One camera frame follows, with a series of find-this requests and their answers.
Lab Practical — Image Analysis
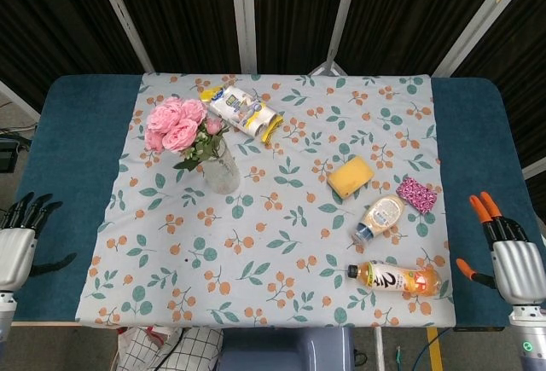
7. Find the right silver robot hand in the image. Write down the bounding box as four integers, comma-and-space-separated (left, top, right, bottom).
455, 191, 546, 306

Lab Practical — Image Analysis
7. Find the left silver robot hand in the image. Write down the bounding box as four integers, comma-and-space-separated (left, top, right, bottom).
0, 191, 78, 292

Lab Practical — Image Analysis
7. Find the pink rose bouquet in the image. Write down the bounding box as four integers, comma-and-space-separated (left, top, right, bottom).
143, 96, 231, 172

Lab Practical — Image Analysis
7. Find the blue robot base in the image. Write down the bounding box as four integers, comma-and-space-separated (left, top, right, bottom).
217, 327, 355, 371

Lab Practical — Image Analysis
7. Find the clear textured glass vase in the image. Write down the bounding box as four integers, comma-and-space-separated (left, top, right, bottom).
200, 136, 242, 195

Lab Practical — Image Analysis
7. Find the black box device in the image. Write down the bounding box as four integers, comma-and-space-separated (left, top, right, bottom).
0, 138, 20, 174

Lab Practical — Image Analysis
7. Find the teal table cover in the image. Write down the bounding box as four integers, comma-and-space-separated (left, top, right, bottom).
0, 74, 546, 330

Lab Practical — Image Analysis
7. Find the orange drink bottle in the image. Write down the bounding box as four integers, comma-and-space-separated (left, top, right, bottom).
346, 260, 444, 299

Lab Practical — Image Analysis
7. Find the pink patterned packet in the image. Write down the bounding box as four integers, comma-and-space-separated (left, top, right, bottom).
395, 177, 439, 215

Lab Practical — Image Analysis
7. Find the mayonnaise squeeze bottle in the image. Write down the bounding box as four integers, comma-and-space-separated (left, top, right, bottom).
351, 194, 407, 246

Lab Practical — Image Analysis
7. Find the white checked bag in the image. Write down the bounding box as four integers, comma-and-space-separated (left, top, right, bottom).
117, 324, 225, 371

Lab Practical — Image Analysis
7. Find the yellow sponge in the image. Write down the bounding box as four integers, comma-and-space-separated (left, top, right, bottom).
327, 155, 376, 200

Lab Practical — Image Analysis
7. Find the floral print tablecloth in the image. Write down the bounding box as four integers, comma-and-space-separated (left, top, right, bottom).
75, 72, 457, 328

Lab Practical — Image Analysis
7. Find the pack of white bag rolls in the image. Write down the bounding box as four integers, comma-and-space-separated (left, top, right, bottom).
199, 84, 285, 143

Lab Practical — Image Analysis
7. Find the dark pleated curtain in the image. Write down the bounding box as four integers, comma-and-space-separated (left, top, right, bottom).
0, 0, 546, 180

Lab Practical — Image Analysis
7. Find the white frame post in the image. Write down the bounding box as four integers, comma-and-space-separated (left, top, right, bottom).
229, 0, 258, 74
0, 79, 40, 121
309, 0, 363, 77
89, 0, 155, 74
521, 158, 546, 181
429, 0, 526, 78

